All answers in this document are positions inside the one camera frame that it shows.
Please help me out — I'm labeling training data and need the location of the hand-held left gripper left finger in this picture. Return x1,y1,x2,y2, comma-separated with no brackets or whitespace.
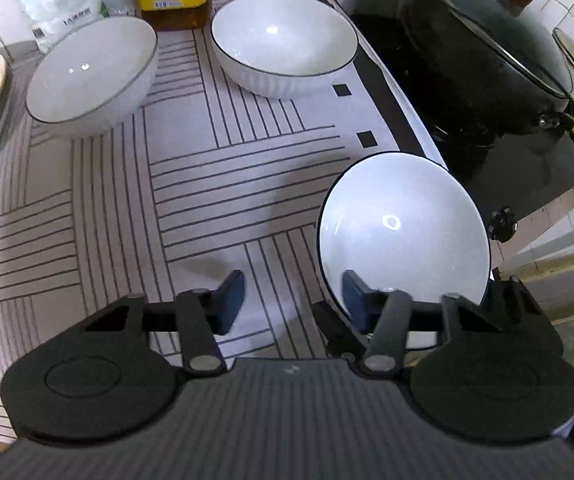
82,269,247,376

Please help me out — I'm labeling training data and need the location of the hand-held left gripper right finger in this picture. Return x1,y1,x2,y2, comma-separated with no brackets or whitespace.
311,270,555,377

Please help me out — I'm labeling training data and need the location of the white ribbed bowl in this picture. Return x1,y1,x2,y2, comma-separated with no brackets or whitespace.
315,152,492,351
24,16,159,137
210,0,359,100

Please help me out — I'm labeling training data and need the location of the striped white tablecloth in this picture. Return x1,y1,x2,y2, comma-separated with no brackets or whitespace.
0,0,450,441

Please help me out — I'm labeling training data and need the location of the black gas stove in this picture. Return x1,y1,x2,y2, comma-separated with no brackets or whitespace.
327,0,574,256

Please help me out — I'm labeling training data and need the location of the black wok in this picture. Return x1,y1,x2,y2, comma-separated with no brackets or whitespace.
352,0,574,183

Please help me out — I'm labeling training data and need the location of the glass wok lid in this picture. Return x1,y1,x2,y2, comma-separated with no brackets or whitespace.
412,0,572,98

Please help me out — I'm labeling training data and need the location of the white salt bag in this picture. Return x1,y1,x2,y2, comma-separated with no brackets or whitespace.
7,0,103,53

